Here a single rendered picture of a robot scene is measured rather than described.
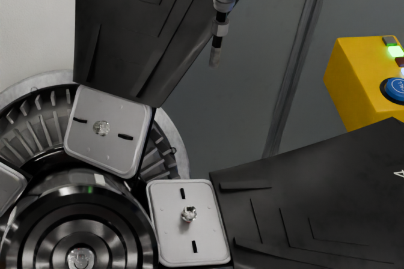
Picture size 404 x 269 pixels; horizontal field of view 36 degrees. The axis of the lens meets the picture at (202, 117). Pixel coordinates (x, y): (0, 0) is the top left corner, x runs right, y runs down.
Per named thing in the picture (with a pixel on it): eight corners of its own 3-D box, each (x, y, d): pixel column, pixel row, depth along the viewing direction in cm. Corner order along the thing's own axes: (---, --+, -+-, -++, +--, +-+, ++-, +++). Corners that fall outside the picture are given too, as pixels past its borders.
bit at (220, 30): (203, 68, 41) (213, 4, 37) (208, 59, 42) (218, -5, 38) (218, 72, 41) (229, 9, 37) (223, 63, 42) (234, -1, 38)
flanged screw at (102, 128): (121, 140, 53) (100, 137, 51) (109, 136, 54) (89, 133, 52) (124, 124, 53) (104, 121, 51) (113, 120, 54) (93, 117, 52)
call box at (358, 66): (318, 86, 102) (336, 35, 94) (374, 82, 104) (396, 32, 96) (354, 160, 91) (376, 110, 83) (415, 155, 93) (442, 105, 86)
